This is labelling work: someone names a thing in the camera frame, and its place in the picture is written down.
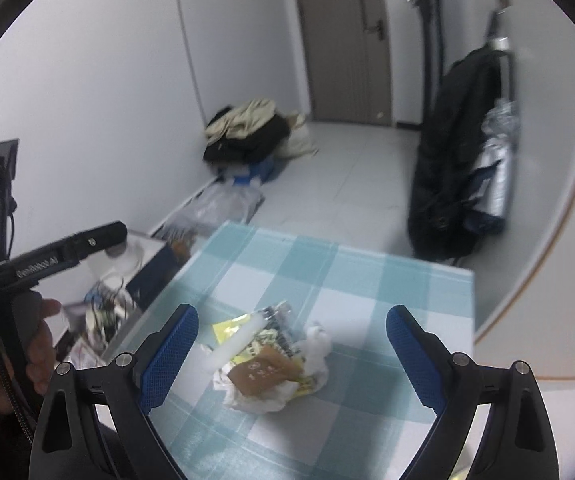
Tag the yellow snack wrapper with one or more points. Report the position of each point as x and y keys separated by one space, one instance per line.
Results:
x=257 y=345

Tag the teal checked tablecloth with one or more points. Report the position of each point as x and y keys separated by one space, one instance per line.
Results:
x=367 y=285

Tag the white cloth bag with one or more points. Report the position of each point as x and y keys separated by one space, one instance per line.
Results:
x=300 y=142

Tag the person's left hand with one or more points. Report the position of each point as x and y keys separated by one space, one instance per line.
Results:
x=42 y=355

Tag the brown snack wrapper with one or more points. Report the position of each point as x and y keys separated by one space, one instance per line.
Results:
x=262 y=372

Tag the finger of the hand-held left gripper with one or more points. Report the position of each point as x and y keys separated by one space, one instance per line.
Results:
x=97 y=240

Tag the black clothes pile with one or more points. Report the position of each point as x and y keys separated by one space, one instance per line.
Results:
x=252 y=142

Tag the white side cabinet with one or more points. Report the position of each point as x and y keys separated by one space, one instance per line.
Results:
x=160 y=265

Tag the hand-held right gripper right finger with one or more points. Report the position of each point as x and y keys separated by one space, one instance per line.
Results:
x=417 y=360

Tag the grey door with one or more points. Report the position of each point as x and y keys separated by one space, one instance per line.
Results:
x=337 y=50

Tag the silver folded umbrella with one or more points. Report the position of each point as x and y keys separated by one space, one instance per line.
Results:
x=495 y=170

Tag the white tissue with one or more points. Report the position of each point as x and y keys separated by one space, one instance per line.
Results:
x=317 y=347

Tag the grey plastic bag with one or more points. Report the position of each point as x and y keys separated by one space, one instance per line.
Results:
x=217 y=207

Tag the beige jacket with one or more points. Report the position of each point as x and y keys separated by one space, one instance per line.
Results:
x=242 y=117

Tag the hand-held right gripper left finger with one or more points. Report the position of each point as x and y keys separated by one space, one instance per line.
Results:
x=167 y=360

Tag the black hanging bag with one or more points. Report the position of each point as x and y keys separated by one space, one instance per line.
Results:
x=447 y=160

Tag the black metal rack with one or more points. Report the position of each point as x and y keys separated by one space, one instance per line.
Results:
x=430 y=25

